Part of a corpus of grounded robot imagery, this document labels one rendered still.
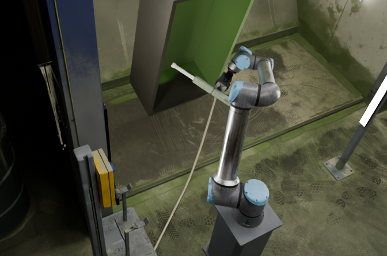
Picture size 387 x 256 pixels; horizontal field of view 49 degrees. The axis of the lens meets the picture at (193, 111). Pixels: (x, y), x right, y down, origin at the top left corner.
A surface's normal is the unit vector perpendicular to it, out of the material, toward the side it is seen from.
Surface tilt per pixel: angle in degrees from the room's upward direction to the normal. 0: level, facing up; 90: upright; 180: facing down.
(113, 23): 57
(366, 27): 90
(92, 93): 90
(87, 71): 90
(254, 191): 5
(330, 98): 0
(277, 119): 0
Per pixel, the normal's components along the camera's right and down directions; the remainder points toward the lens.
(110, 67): 0.45, 0.21
